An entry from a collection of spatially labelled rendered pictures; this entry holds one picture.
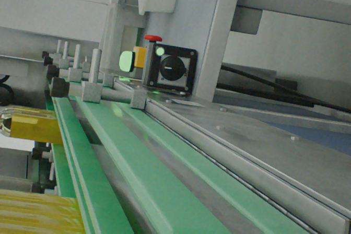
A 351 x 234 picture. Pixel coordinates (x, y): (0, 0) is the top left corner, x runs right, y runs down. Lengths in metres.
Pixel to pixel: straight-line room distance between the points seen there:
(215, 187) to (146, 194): 0.08
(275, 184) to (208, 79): 0.90
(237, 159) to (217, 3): 0.79
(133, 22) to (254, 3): 0.82
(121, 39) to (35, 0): 3.58
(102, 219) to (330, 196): 0.32
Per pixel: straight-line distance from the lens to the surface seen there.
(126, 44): 2.19
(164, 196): 0.45
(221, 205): 0.47
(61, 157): 1.70
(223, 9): 1.36
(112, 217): 0.73
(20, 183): 1.87
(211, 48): 1.38
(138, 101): 1.08
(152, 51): 1.41
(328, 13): 1.45
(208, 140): 0.70
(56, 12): 5.74
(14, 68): 3.09
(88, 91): 1.08
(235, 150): 0.62
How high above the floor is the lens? 1.04
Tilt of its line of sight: 10 degrees down
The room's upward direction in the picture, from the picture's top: 81 degrees counter-clockwise
